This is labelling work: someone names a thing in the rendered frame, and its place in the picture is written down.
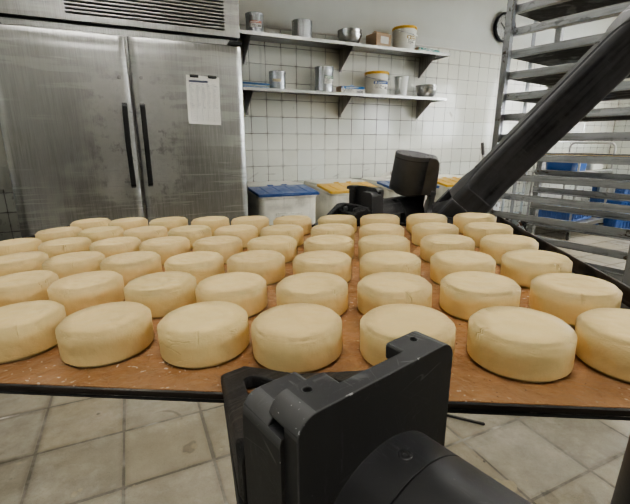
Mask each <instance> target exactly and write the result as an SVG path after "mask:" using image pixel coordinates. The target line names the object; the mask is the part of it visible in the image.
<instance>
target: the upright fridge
mask: <svg viewBox="0 0 630 504"><path fill-rule="evenodd" d="M239 38H240V27H239V5H238V0H0V128H1V133H2V139H3V144H4V149H5V154H6V159H7V164H8V169H9V174H10V179H11V185H12V190H13V195H14V200H15V205H16V210H17V215H18V220H19V225H20V231H21V236H22V238H24V237H28V236H31V235H35V234H36V233H37V232H38V231H41V230H45V229H50V228H57V227H63V226H67V225H70V224H71V223H72V222H74V221H77V220H82V219H90V218H108V219H109V220H111V221H112V220H116V219H121V218H130V217H144V218H146V219H147V220H148V226H149V222H150V221H151V220H153V219H157V218H163V217H185V218H186V219H188V225H191V221H192V220H193V219H196V218H200V217H207V216H225V217H227V218H229V223H230V225H231V221H232V219H234V218H237V217H242V216H248V196H247V173H246V151H245V128H244V105H243V82H242V59H241V46H242V42H239V41H238V39H239ZM190 74H195V75H198V76H207V77H208V75H211V76H216V77H218V78H219V89H220V114H221V125H208V124H189V120H188V106H187V89H186V75H190Z"/></svg>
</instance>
